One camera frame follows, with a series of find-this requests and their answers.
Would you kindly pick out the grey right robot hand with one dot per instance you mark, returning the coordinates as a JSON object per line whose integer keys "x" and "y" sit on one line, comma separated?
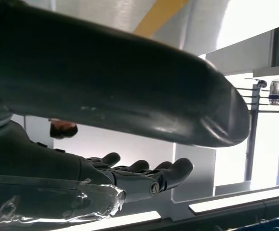
{"x": 105, "y": 79}

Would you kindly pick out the grey metal stand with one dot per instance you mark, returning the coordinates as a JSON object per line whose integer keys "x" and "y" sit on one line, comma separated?
{"x": 251, "y": 143}

